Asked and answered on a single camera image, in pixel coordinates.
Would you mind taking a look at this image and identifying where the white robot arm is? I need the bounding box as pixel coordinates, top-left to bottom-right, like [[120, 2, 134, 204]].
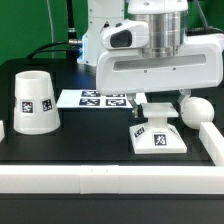
[[78, 0, 224, 110]]

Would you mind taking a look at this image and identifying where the white lamp shade cone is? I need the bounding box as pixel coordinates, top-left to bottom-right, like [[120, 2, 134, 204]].
[[13, 70, 60, 135]]

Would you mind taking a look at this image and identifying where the white fence bar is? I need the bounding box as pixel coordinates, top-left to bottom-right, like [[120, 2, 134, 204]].
[[0, 165, 224, 194], [199, 122, 224, 167]]

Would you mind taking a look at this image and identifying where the white right fence bar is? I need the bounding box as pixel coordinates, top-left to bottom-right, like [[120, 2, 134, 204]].
[[199, 122, 224, 167]]

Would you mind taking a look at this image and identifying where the black cable bundle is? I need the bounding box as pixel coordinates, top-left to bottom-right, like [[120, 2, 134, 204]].
[[26, 0, 83, 60]]

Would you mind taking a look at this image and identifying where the white marker sheet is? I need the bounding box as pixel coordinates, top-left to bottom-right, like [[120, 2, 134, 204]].
[[57, 89, 131, 108]]

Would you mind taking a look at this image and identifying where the white left fence block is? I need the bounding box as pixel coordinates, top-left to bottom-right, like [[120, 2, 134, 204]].
[[0, 120, 5, 142]]

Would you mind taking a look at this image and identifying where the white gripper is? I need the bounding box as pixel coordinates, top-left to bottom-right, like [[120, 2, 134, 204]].
[[96, 0, 224, 118]]

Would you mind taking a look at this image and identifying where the white front fence bar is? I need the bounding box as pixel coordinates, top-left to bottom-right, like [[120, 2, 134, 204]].
[[0, 165, 224, 194]]

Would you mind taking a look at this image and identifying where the white lamp base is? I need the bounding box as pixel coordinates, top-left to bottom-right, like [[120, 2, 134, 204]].
[[129, 103, 187, 154]]

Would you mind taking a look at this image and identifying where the thin white cable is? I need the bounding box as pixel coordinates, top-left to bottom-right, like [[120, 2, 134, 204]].
[[46, 0, 55, 44]]

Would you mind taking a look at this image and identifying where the white lamp bulb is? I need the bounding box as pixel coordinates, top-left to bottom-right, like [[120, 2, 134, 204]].
[[181, 97, 214, 130]]

